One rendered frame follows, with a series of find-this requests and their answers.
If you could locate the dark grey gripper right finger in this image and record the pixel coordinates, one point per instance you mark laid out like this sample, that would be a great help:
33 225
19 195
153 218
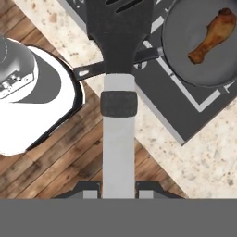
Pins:
147 189

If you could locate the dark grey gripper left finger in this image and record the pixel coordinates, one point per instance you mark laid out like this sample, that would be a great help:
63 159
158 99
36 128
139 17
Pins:
89 189

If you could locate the dark grey frying pan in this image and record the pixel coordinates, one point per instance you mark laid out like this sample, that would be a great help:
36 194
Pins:
182 37

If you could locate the dark grey hob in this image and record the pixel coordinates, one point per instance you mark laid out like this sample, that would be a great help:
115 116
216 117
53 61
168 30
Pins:
182 114

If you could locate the brown chicken drumstick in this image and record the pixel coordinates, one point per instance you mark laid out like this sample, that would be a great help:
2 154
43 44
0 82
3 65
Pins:
213 35

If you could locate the white round object black rim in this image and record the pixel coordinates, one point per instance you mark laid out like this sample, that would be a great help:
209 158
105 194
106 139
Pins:
46 102

